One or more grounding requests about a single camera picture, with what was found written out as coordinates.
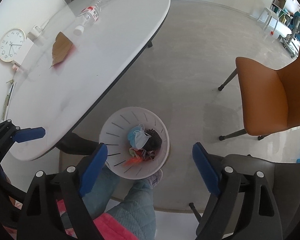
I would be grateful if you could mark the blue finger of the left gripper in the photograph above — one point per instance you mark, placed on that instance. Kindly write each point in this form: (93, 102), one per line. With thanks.
(28, 134)

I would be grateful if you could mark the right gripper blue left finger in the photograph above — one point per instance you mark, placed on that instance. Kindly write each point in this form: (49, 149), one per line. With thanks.
(90, 167)

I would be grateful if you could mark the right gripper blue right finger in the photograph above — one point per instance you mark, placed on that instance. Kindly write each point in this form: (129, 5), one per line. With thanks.
(204, 164)

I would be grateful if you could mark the black ribbed plastic object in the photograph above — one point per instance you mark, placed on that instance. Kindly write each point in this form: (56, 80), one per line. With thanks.
(154, 142)

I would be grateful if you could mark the blue surgical mask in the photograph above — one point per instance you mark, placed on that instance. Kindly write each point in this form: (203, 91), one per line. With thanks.
(137, 137)

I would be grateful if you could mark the brown cardboard piece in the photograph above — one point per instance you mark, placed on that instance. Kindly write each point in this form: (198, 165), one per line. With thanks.
(60, 49)

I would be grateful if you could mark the clear plastic water bottle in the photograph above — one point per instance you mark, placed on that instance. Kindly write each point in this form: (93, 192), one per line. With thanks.
(88, 17)

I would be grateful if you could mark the red paper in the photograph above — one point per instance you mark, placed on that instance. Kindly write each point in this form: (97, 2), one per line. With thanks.
(133, 161)

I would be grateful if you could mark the yellow paper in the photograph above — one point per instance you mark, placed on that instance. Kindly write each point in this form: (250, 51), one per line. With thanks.
(132, 152)

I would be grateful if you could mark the white plastic trash bin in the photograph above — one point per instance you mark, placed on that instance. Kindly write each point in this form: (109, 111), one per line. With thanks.
(114, 134)

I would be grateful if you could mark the white paper sheet with pen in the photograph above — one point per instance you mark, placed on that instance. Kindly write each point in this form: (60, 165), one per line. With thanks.
(7, 101)

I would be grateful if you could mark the person's teal trouser legs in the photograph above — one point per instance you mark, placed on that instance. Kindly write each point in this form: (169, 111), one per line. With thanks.
(134, 217)

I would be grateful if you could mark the small pink bottle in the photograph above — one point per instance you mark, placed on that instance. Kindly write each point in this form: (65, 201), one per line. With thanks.
(15, 67)

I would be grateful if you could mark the white rectangular box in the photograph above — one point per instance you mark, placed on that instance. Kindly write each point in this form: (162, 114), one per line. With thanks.
(23, 52)

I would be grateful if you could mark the orange leather chair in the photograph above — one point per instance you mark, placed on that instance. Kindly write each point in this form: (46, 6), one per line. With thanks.
(270, 98)

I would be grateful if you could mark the white stool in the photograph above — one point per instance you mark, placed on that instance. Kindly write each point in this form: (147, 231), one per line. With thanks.
(274, 21)

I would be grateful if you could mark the teal office chair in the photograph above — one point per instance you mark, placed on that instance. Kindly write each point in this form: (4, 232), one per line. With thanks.
(292, 41)

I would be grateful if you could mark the round white wall clock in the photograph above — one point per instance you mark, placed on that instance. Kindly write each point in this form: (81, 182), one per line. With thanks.
(10, 43)

